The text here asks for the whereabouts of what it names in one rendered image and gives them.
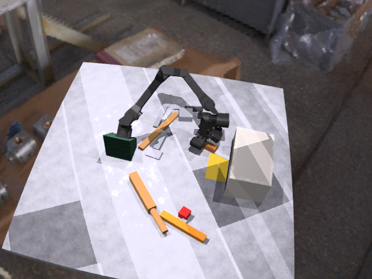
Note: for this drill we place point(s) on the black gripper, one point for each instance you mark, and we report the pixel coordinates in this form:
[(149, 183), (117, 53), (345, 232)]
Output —
[(199, 141)]

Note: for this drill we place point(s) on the black screwdriver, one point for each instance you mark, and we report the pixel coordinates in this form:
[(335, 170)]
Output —
[(195, 108)]

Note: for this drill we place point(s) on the orange bar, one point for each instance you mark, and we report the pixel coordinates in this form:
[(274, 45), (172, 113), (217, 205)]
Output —
[(182, 226), (157, 131)]

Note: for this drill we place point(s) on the orange block with cylindrical handle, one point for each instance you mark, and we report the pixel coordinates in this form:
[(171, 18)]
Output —
[(146, 200)]

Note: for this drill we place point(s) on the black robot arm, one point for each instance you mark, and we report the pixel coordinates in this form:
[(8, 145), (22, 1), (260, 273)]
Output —
[(220, 119)]

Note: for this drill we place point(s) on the brown cylinder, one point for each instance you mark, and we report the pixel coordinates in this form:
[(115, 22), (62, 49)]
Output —
[(213, 149)]

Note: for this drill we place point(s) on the red block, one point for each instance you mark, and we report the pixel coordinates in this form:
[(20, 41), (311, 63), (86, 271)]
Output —
[(184, 213)]

